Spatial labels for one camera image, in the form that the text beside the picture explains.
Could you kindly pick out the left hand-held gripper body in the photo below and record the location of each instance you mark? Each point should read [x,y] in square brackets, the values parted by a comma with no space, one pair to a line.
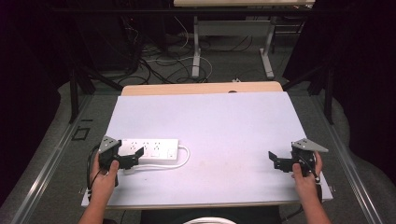
[107,152]

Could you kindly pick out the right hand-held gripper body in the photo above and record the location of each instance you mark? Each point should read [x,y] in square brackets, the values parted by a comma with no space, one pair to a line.
[305,155]

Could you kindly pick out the white power strip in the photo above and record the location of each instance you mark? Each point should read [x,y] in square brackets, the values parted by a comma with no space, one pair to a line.
[155,148]

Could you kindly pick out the person's right hand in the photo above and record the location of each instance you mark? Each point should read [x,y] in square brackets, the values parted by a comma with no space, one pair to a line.
[306,185]

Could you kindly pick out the person's left hand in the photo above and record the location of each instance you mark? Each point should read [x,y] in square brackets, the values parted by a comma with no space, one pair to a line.
[104,182]

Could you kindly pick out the black metal stand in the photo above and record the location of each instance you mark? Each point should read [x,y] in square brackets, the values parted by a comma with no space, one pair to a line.
[328,93]
[74,93]

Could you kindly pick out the white table cover board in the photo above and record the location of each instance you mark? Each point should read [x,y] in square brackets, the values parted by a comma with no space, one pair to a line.
[205,140]

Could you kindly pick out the wooden table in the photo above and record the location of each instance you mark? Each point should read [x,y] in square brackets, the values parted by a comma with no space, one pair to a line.
[186,88]

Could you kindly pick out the white round object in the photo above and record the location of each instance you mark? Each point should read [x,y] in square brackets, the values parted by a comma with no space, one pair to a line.
[209,221]

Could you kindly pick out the black floor socket frame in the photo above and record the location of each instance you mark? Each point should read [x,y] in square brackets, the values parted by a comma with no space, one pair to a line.
[81,133]

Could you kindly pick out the aluminium floor rail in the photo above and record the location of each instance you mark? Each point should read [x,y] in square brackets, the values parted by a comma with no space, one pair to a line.
[348,161]
[46,168]

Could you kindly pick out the white metal frame desk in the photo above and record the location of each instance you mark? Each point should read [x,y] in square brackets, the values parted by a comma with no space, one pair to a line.
[196,46]

